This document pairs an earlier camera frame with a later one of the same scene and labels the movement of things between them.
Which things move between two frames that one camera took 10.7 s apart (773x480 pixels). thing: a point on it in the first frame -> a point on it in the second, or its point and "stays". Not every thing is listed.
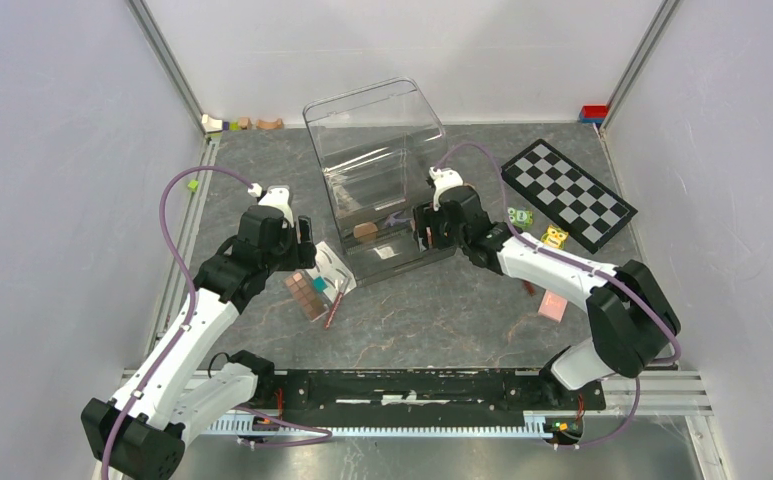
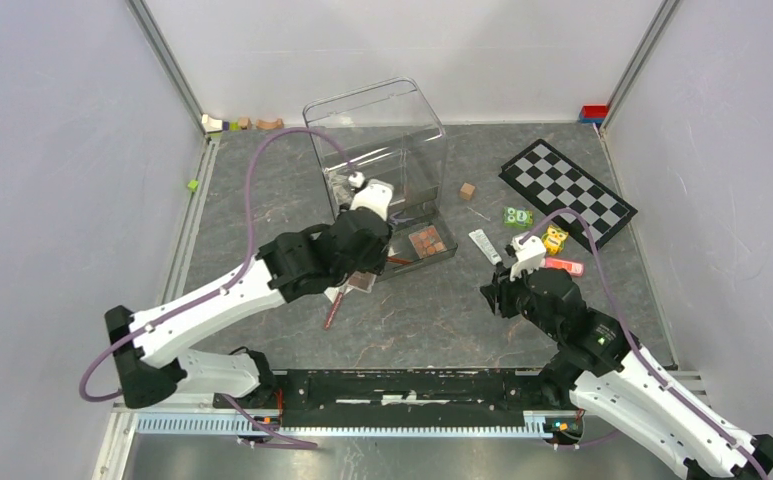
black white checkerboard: x=566 y=194 stays
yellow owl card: x=554 y=237 stays
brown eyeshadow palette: x=311 y=303 -> x=362 y=280
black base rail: x=424 y=391 stays
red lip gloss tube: x=337 y=299 stays
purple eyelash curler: x=392 y=219 stays
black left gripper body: x=290 y=254 -> x=374 y=263
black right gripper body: x=445 y=236 -> x=510 y=298
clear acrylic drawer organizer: x=381 y=144 stays
